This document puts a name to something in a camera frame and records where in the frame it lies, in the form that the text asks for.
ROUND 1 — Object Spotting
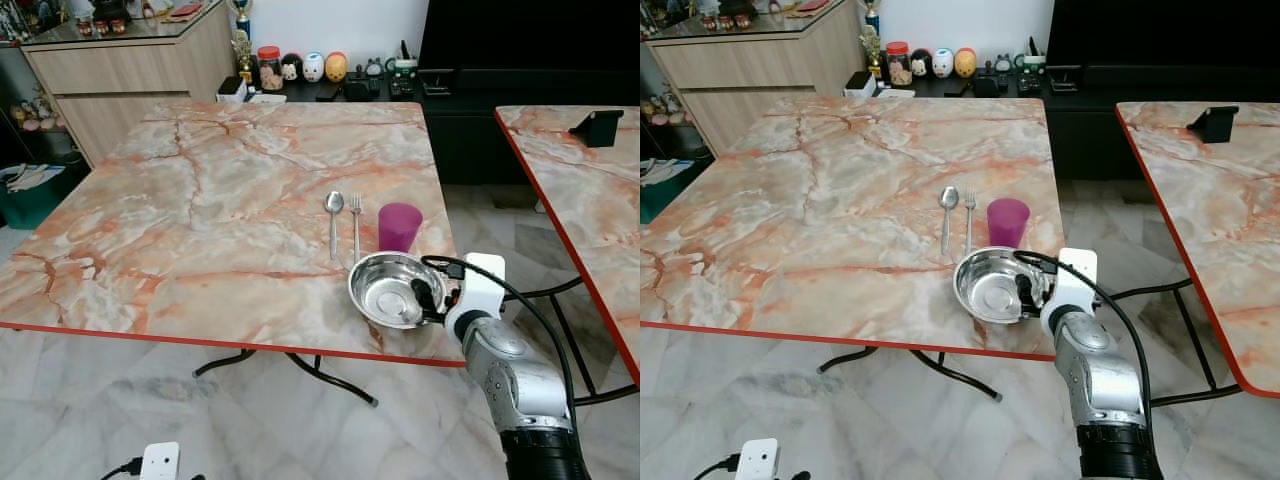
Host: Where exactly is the stainless steel bowl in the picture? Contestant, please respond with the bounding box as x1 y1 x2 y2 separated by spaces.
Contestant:
953 246 1051 324
347 251 451 329

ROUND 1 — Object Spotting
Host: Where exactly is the purple plastic cup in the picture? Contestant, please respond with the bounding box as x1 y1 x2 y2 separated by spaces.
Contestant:
986 197 1031 249
378 202 424 254

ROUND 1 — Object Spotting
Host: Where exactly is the silver spoon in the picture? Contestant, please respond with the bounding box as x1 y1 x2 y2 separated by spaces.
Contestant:
325 191 345 261
938 186 959 256

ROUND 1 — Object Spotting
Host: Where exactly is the marble-top folding table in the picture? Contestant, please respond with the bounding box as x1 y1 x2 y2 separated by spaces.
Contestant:
495 105 641 406
640 97 1067 404
1105 100 1280 408
0 100 468 408

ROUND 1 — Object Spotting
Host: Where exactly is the black phone stand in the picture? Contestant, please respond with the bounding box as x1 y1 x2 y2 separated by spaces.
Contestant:
1187 106 1240 143
568 110 625 148

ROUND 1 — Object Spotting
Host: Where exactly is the green bin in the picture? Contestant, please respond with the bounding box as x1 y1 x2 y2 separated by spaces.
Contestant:
0 160 71 231
640 155 691 223

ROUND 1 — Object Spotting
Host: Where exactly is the red-lidded clear jar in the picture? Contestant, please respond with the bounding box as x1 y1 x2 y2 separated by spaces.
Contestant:
885 41 912 87
257 46 284 92

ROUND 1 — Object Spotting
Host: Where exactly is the black television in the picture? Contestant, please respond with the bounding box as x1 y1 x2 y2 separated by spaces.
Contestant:
1045 0 1280 69
418 0 641 73

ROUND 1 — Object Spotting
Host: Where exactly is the light wooden cabinet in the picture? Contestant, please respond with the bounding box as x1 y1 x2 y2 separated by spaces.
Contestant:
643 5 863 156
20 2 237 167

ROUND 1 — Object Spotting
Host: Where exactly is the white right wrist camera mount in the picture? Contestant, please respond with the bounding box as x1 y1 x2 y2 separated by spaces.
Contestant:
1050 248 1098 313
458 253 506 319

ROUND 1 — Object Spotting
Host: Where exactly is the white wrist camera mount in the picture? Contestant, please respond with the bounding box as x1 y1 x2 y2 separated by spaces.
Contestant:
1050 248 1098 313
458 253 506 319
736 438 779 480
141 442 181 480

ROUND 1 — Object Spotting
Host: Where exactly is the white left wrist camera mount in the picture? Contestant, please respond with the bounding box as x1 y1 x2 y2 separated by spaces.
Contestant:
736 438 779 480
141 442 181 480

